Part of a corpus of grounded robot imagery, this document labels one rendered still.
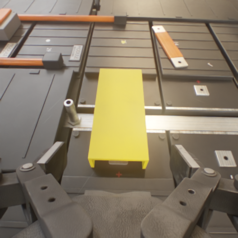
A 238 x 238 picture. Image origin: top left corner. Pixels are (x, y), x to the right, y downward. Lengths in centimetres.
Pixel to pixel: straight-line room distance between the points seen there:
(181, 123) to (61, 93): 20
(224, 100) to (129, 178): 22
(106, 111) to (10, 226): 16
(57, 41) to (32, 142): 25
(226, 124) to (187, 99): 7
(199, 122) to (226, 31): 28
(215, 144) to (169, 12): 37
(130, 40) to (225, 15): 28
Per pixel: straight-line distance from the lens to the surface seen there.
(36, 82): 32
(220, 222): 23
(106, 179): 21
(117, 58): 36
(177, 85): 33
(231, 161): 27
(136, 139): 21
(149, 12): 52
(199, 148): 27
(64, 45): 41
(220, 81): 38
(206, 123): 31
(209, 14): 57
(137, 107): 24
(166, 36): 43
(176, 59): 37
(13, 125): 28
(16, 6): 61
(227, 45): 47
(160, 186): 22
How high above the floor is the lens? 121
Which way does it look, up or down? 55 degrees down
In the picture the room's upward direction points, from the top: 1 degrees clockwise
